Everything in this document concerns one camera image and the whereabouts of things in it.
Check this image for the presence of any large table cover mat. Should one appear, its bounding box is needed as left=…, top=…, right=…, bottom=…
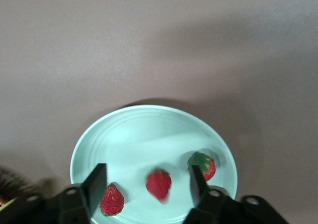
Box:
left=0, top=0, right=318, bottom=224

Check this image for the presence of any red strawberry large green calyx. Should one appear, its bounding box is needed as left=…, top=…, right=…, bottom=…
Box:
left=186, top=151, right=216, bottom=182

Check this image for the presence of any red strawberry small calyx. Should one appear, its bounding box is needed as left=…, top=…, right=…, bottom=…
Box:
left=99, top=183, right=125, bottom=217

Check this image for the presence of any pale green round plate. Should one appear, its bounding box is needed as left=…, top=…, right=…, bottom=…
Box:
left=70, top=104, right=238, bottom=224

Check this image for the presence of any red strawberry star-shaped calyx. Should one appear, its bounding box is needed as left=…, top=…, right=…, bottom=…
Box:
left=145, top=168, right=172, bottom=205

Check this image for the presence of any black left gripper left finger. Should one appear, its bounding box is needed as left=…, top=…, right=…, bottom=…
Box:
left=0, top=163, right=107, bottom=224

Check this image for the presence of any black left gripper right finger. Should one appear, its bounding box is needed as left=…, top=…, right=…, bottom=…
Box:
left=183, top=164, right=290, bottom=224

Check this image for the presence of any brown wicker basket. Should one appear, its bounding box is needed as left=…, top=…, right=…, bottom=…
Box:
left=0, top=166, right=35, bottom=205

